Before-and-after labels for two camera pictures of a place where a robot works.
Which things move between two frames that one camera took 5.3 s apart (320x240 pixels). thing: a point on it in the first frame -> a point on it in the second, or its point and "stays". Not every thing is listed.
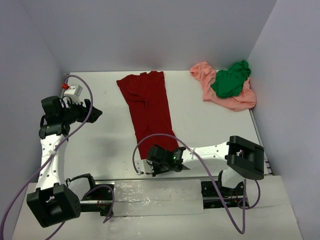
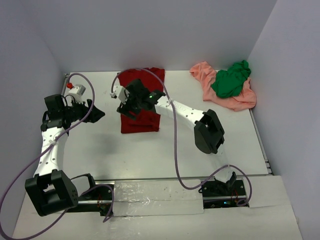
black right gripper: [156, 171] -> [124, 109]
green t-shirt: [229, 83] stays
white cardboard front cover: [171, 210] stays
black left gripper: [84, 111] stays
